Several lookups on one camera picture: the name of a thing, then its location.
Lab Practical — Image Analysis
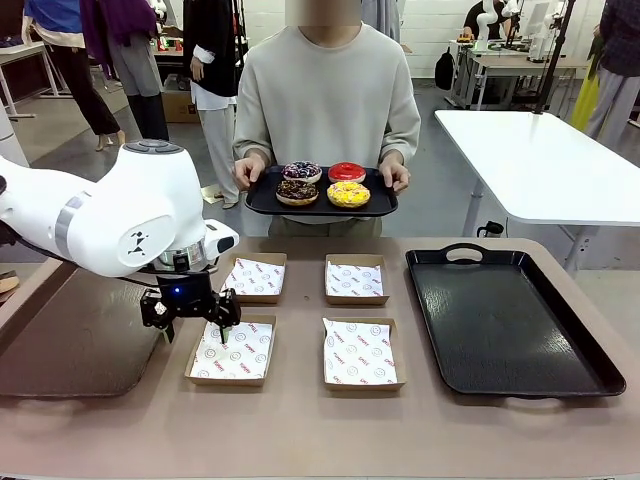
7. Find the yellow hanging garment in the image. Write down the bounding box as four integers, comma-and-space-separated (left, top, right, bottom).
569, 74, 601, 132

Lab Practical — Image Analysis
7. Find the person's right hand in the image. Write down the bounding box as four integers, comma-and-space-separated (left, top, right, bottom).
232, 155, 274, 192

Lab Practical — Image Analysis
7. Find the black camera pole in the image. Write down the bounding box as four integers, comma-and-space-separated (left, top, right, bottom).
532, 0, 576, 115

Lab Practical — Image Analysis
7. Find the tan sandal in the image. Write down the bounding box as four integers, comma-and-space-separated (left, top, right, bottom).
0, 269, 21, 304

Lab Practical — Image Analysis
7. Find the black backpack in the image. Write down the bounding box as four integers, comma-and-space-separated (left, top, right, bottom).
433, 48, 456, 92

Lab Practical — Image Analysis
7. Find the person in dark patterned top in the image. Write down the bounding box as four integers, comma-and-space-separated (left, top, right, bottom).
584, 0, 640, 146

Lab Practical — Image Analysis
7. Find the purple sprinkled donut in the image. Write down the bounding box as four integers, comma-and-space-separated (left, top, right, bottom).
281, 160, 324, 185

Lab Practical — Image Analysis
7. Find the background workbench table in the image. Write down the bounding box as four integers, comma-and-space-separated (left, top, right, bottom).
449, 39, 591, 111

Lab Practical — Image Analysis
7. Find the person in beige sweater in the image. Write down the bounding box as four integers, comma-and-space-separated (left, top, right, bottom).
232, 0, 422, 239

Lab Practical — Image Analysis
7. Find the small black serving tray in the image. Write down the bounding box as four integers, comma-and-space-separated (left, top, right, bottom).
243, 165, 400, 218

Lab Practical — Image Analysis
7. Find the large brown handled tray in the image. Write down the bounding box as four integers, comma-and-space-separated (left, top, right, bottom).
0, 264, 174, 399

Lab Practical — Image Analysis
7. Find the large white table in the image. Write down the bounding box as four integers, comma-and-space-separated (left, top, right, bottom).
433, 109, 640, 274

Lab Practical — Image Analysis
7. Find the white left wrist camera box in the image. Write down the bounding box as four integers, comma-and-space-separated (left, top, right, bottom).
202, 218, 241, 274

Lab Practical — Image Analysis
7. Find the person's left forearm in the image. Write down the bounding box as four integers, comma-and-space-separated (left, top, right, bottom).
379, 127, 422, 164

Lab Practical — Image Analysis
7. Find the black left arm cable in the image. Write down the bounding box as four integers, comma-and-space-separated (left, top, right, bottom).
0, 219, 164, 290

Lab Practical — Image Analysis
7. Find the cardboard box on floor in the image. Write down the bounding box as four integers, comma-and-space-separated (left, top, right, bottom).
160, 89, 201, 125

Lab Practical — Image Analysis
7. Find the figure in black trousers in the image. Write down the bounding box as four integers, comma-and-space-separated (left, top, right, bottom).
22, 0, 126, 151

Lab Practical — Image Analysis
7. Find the yellow sprinkled donut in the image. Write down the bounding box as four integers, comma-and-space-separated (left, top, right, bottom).
326, 180, 372, 209

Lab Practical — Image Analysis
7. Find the chocolate sprinkled donut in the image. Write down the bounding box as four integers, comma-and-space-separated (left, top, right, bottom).
275, 179, 320, 207

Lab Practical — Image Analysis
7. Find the large black handled tray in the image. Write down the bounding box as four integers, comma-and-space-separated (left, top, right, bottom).
404, 242, 628, 401

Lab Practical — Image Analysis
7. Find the person's right forearm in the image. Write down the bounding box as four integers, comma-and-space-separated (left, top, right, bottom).
232, 127, 274, 162

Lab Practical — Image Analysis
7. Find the white desk with dark items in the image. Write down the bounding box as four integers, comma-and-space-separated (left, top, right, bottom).
0, 40, 66, 120

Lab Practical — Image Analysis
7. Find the brown cardboard food box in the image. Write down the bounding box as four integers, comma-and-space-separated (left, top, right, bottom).
219, 252, 288, 305
184, 313, 278, 387
321, 317, 407, 392
324, 253, 391, 306

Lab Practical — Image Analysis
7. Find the red glazed donut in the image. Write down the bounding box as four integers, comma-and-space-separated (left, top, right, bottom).
327, 161, 368, 184

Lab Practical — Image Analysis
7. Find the white cylindrical appliance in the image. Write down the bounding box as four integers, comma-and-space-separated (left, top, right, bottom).
0, 97, 31, 169

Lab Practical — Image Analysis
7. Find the person's left hand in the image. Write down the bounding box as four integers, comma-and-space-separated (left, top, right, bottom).
378, 160, 412, 195

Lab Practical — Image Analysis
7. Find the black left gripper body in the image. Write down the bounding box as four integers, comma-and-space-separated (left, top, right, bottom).
156, 271, 216, 322

